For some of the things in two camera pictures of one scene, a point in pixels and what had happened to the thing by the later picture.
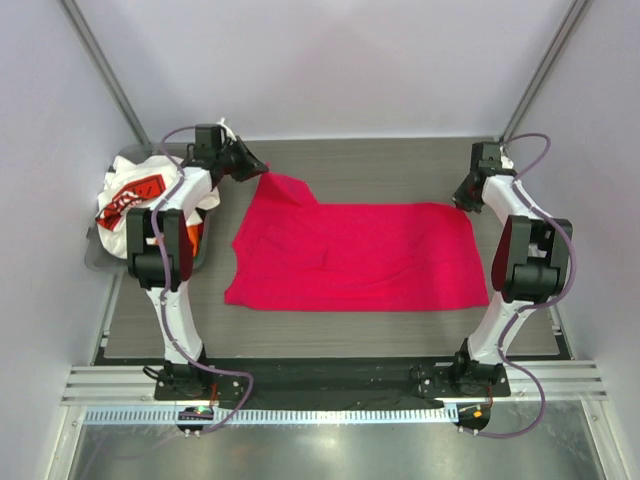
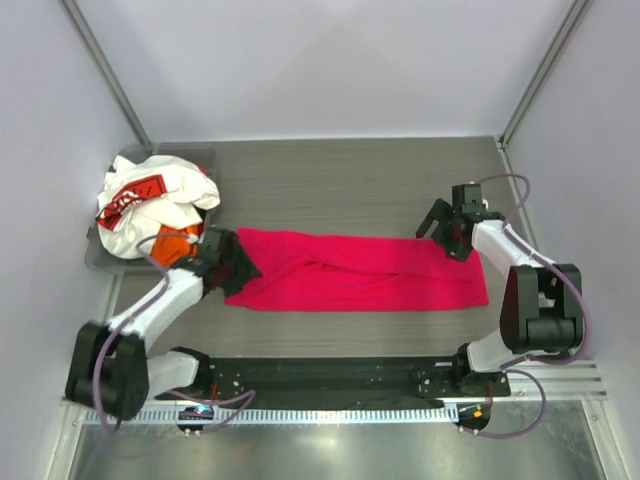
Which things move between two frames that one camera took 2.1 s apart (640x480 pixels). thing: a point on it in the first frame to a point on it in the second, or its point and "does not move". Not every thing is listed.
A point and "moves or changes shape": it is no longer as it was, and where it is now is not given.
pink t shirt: x=289 y=251 moves or changes shape
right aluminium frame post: x=541 y=74 does not move
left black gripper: x=251 y=167 to x=245 y=271
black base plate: x=329 y=381 does not move
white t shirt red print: x=136 y=183 does not move
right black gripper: x=463 y=202 to x=441 y=212
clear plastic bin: x=95 y=256 to x=212 y=220
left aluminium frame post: x=107 y=72 does not move
